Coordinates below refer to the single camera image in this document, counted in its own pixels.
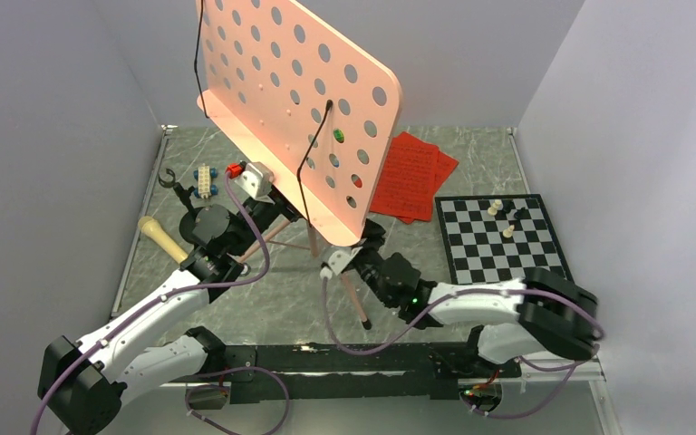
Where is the pink music stand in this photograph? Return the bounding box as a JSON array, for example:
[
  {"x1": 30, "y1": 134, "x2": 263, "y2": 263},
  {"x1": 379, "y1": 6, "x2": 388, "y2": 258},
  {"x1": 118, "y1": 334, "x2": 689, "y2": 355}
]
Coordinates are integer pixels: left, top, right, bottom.
[{"x1": 193, "y1": 0, "x2": 404, "y2": 332}]

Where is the black chess piece back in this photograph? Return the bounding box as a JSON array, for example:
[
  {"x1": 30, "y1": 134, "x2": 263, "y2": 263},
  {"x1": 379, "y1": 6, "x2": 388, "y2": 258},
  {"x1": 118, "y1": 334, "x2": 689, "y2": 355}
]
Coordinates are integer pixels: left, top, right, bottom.
[{"x1": 501, "y1": 200, "x2": 530, "y2": 221}]

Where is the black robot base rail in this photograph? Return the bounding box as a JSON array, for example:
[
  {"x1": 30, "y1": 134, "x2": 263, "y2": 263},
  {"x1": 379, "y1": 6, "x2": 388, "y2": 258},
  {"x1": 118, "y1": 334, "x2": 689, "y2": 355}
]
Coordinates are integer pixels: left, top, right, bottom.
[{"x1": 180, "y1": 342, "x2": 521, "y2": 404}]

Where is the red sheet music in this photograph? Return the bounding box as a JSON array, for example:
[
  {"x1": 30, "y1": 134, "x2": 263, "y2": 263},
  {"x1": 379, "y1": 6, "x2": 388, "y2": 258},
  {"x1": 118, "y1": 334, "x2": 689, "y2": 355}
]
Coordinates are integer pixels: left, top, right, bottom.
[
  {"x1": 419, "y1": 151, "x2": 459, "y2": 222},
  {"x1": 370, "y1": 131, "x2": 440, "y2": 221}
]

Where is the cream toy microphone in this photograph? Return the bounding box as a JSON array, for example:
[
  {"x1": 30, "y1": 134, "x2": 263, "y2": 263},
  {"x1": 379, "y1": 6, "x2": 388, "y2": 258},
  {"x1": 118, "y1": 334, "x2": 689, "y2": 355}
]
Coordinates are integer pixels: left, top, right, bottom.
[{"x1": 138, "y1": 216, "x2": 189, "y2": 264}]

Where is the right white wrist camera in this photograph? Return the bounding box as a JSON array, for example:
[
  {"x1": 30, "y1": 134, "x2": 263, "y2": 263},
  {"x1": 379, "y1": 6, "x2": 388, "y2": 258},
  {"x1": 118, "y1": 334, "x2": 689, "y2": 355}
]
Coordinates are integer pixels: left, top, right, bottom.
[{"x1": 319, "y1": 246, "x2": 362, "y2": 280}]

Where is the cream chess pawn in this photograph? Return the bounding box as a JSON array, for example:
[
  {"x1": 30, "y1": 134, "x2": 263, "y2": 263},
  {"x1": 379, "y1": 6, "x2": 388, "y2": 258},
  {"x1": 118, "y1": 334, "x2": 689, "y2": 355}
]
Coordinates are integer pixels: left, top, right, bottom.
[{"x1": 502, "y1": 225, "x2": 516, "y2": 239}]

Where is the black microphone stand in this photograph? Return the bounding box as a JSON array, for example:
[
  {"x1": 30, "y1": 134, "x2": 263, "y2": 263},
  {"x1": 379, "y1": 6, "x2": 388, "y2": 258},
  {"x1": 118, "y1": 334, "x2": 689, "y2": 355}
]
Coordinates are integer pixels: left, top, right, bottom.
[{"x1": 157, "y1": 168, "x2": 219, "y2": 247}]

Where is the colourful brick toy car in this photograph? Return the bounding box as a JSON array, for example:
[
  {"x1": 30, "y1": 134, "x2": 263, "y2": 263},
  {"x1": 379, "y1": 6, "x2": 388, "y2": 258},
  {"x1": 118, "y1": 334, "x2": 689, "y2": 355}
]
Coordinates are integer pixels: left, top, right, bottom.
[{"x1": 333, "y1": 129, "x2": 345, "y2": 143}]

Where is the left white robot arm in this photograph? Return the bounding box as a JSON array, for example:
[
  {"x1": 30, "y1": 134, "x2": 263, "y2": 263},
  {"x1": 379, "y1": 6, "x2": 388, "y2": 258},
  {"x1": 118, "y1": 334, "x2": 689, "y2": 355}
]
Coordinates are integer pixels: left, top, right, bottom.
[{"x1": 30, "y1": 196, "x2": 287, "y2": 434}]

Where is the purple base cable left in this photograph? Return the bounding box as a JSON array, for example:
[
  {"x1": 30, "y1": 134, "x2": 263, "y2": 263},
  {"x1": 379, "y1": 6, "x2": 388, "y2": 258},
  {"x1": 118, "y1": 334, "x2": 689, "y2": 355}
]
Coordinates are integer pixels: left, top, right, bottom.
[{"x1": 184, "y1": 366, "x2": 291, "y2": 435}]

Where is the black chessboard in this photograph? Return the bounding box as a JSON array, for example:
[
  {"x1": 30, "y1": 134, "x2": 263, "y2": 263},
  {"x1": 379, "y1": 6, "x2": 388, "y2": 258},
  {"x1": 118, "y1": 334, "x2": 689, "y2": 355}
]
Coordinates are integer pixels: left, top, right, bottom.
[{"x1": 434, "y1": 194, "x2": 573, "y2": 285}]

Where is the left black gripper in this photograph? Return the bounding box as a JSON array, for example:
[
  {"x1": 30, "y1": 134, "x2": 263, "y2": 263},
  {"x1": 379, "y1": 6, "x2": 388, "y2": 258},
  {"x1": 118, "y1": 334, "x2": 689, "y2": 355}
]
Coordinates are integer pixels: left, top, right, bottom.
[{"x1": 229, "y1": 168, "x2": 319, "y2": 256}]

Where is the cream blue toy car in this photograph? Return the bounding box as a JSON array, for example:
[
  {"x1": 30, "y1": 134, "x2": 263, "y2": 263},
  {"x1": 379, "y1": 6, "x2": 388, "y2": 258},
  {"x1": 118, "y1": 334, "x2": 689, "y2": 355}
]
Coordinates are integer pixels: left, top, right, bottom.
[{"x1": 193, "y1": 164, "x2": 218, "y2": 199}]

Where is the blue white toy brick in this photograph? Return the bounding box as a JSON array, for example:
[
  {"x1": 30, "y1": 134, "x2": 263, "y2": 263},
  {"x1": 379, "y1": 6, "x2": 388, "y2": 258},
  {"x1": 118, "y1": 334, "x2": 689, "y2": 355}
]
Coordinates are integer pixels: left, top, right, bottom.
[{"x1": 329, "y1": 154, "x2": 340, "y2": 168}]

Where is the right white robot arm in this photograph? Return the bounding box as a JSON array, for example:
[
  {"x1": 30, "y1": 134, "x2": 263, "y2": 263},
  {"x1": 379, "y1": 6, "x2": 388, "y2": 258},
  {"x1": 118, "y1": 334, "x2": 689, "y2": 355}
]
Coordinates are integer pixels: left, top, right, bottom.
[{"x1": 321, "y1": 221, "x2": 605, "y2": 377}]

